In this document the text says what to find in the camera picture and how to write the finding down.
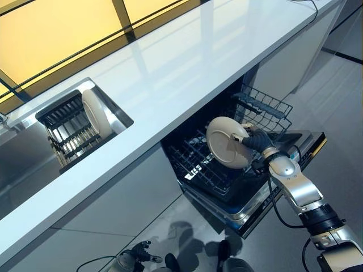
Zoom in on black built-in dishwasher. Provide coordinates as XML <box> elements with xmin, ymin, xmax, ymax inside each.
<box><xmin>160</xmin><ymin>65</ymin><xmax>327</xmax><ymax>240</ymax></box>

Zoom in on cream ceramic plate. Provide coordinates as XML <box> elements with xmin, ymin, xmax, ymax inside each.
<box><xmin>206</xmin><ymin>116</ymin><xmax>255</xmax><ymax>171</ymax></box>
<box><xmin>81</xmin><ymin>88</ymin><xmax>113</xmax><ymax>138</ymax></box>

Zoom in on stainless steel sink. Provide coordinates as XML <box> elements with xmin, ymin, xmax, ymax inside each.
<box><xmin>0</xmin><ymin>76</ymin><xmax>134</xmax><ymax>220</ymax></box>

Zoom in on dark left robot hand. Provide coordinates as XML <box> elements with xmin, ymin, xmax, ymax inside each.
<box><xmin>132</xmin><ymin>240</ymin><xmax>163</xmax><ymax>266</ymax></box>

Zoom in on dark right robot hand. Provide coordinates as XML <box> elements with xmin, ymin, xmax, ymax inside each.
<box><xmin>231</xmin><ymin>123</ymin><xmax>277</xmax><ymax>155</ymax></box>

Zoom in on dark wire dishwasher rack tall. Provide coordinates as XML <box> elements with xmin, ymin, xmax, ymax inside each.
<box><xmin>231</xmin><ymin>86</ymin><xmax>294</xmax><ymax>137</ymax></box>

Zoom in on dark framed yellow window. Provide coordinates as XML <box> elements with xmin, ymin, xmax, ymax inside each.
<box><xmin>0</xmin><ymin>0</ymin><xmax>200</xmax><ymax>114</ymax></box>

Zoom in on black robot right foot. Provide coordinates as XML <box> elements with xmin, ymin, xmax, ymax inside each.
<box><xmin>219</xmin><ymin>240</ymin><xmax>231</xmax><ymax>263</ymax></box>

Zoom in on black robot foot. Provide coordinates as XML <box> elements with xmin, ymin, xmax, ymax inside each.
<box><xmin>219</xmin><ymin>240</ymin><xmax>231</xmax><ymax>263</ymax></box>
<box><xmin>164</xmin><ymin>252</ymin><xmax>180</xmax><ymax>272</ymax></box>

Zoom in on dark wire dishwasher rack flat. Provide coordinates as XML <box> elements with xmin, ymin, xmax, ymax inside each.
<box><xmin>168</xmin><ymin>127</ymin><xmax>273</xmax><ymax>197</ymax></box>

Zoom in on thin black power cable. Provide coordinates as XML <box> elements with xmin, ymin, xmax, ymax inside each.
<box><xmin>294</xmin><ymin>0</ymin><xmax>319</xmax><ymax>28</ymax></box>

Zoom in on white silver robot right leg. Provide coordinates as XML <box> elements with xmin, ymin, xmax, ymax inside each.
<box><xmin>223</xmin><ymin>256</ymin><xmax>251</xmax><ymax>272</ymax></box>

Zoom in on black dish drying rack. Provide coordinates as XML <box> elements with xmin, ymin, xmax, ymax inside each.
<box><xmin>35</xmin><ymin>90</ymin><xmax>115</xmax><ymax>175</ymax></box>

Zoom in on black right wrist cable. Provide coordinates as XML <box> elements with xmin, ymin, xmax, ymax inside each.
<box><xmin>267</xmin><ymin>175</ymin><xmax>323</xmax><ymax>272</ymax></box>

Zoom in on black robot left foot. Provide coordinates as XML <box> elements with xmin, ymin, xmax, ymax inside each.
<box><xmin>164</xmin><ymin>252</ymin><xmax>180</xmax><ymax>272</ymax></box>

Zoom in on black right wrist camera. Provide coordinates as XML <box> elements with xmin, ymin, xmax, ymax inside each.
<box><xmin>250</xmin><ymin>158</ymin><xmax>267</xmax><ymax>176</ymax></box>

